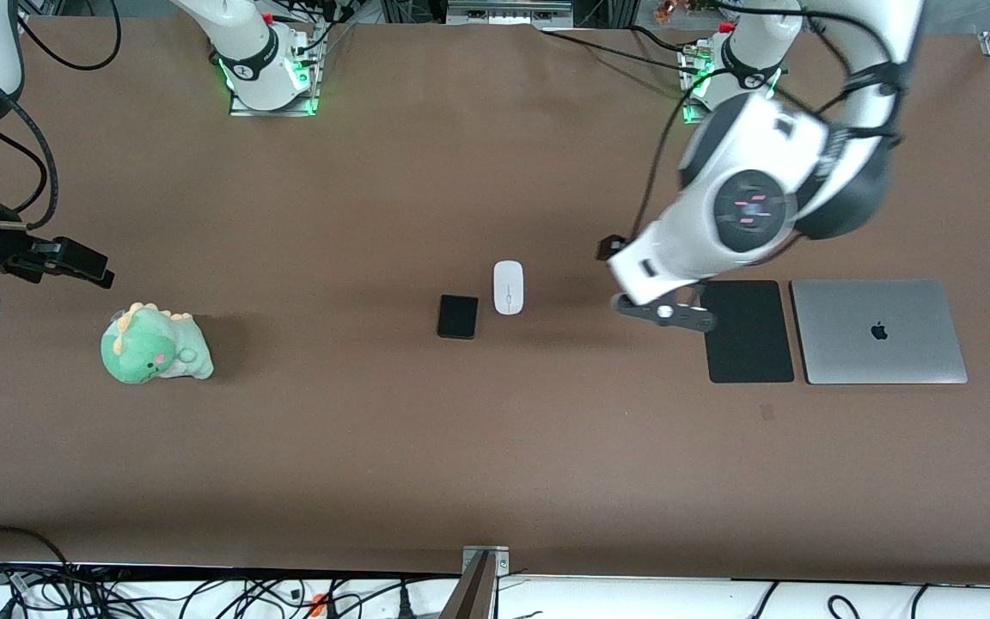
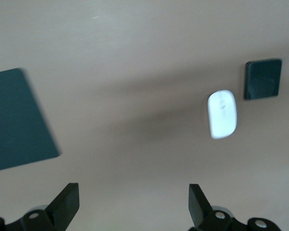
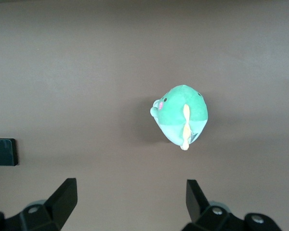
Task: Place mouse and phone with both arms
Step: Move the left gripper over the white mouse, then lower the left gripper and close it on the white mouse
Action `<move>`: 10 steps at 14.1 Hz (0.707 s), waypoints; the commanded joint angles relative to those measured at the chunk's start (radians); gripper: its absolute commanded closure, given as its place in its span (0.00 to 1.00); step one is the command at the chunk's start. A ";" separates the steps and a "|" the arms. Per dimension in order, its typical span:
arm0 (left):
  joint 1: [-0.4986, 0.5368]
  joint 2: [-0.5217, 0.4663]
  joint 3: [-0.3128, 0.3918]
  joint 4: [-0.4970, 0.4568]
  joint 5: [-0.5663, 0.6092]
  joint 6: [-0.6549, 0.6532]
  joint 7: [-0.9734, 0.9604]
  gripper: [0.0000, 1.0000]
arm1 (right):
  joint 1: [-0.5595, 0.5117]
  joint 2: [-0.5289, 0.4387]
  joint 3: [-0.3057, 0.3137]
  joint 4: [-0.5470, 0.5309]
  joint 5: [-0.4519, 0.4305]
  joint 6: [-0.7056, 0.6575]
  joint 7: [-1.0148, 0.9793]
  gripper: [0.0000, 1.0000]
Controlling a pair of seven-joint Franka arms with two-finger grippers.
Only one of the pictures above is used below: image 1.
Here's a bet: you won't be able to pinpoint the metal table edge bracket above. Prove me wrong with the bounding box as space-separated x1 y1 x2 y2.
439 545 511 619

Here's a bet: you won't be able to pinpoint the green dinosaur plush toy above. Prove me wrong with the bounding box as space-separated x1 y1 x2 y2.
101 302 215 384

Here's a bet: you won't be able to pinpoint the white computer mouse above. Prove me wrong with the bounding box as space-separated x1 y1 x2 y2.
493 260 525 316

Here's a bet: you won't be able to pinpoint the short black table cable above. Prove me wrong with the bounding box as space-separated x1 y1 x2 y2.
631 24 689 54

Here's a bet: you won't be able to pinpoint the silver laptop with apple logo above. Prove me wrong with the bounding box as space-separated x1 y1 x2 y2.
790 279 969 385

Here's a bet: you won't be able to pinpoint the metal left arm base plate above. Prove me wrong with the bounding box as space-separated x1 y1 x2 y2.
678 43 778 126

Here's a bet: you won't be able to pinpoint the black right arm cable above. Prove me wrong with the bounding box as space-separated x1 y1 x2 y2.
0 0 122 233

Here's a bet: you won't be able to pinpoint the black smartphone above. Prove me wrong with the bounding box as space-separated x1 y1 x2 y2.
437 294 480 340

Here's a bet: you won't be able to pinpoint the grey metal box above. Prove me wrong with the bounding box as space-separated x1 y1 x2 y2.
446 0 575 27

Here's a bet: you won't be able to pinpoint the tangled black floor cables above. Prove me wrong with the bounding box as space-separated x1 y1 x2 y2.
0 526 461 619

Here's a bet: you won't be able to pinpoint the long black table cable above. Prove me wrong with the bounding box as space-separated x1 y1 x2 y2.
538 28 702 74

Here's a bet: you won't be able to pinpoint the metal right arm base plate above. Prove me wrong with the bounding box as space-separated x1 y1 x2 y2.
229 24 321 118

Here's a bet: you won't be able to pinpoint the black cables behind base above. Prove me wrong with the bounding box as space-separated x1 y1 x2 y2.
263 0 360 54

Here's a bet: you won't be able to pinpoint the black mouse pad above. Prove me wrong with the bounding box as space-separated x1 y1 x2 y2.
699 280 795 384

